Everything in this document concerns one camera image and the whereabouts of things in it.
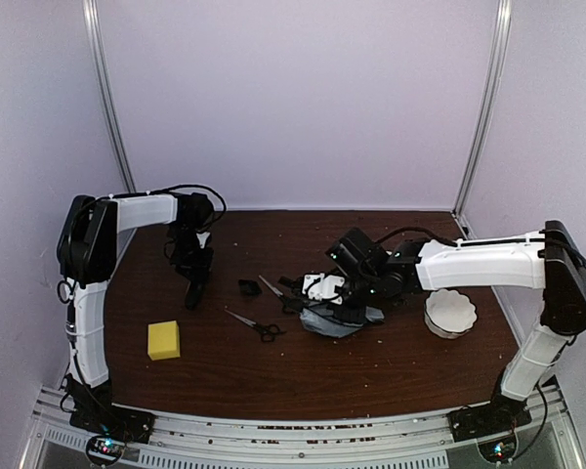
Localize aluminium corner post right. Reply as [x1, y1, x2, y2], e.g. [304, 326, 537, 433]
[452, 0, 513, 221]

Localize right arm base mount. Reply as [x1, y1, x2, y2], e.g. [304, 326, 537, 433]
[447, 394, 532, 442]

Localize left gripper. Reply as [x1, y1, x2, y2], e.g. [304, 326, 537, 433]
[169, 223, 214, 281]

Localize white scalloped bowl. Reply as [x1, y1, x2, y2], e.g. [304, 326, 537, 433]
[424, 289, 478, 339]

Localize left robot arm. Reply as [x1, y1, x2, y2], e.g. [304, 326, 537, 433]
[57, 184, 228, 390]

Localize yellow sponge block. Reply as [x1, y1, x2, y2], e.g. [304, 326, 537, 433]
[147, 320, 181, 361]

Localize grey drawstring pouch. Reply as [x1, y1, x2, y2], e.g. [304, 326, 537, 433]
[299, 303, 385, 338]

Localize silver scissors pair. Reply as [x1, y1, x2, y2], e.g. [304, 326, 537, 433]
[226, 310, 285, 343]
[258, 275, 308, 315]

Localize black clipper guard comb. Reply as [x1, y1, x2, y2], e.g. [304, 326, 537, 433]
[237, 278, 263, 297]

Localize black silver hair clipper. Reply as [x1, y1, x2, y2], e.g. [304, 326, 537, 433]
[185, 247, 214, 311]

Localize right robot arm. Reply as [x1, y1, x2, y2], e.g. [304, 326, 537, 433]
[325, 220, 586, 432]

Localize aluminium corner post left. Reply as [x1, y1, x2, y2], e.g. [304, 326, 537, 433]
[82, 0, 137, 192]

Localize aluminium corner post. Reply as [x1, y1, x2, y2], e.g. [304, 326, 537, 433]
[452, 0, 513, 221]
[82, 0, 137, 192]

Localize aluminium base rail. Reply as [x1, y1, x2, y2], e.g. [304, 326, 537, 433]
[16, 384, 586, 468]

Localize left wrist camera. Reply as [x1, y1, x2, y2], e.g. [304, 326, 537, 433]
[196, 232, 212, 248]

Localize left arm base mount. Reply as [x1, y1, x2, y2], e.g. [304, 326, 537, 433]
[65, 374, 155, 444]

